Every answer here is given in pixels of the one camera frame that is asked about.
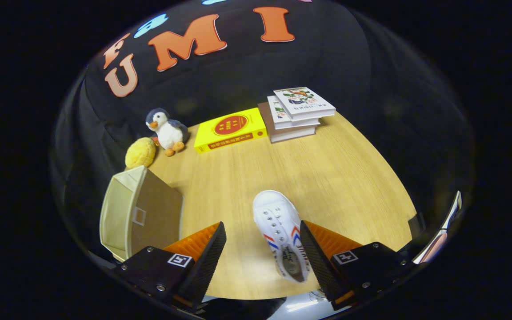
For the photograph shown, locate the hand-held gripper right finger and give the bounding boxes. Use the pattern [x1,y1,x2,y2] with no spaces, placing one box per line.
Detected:
[300,220,415,311]

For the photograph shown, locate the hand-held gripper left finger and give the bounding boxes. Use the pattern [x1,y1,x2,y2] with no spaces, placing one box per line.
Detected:
[114,221,227,312]

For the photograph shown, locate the white canvas shoe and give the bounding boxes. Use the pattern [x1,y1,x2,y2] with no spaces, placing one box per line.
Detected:
[252,190,312,284]

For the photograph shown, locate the beige fabric storage box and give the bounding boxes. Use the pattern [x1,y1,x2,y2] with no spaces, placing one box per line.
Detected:
[100,165,184,263]

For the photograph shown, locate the yellow round plush toy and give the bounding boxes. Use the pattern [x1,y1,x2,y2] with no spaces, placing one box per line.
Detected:
[125,137,157,169]

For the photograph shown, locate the brown cover book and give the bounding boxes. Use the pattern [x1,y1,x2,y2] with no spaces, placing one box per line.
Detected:
[258,102,318,144]

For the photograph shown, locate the penguin plush toy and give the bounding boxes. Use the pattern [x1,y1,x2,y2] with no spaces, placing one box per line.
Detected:
[145,108,189,157]

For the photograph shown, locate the yellow hardcover book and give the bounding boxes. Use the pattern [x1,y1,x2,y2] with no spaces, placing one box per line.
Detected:
[194,108,268,154]

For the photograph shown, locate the white paperback book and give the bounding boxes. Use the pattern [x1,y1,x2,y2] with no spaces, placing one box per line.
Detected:
[267,96,321,130]

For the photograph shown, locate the white illustrated cover book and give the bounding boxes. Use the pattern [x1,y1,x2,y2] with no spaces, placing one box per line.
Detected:
[273,87,336,121]

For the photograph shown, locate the black backdrop cloth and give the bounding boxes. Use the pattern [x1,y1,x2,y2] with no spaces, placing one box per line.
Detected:
[52,0,476,267]

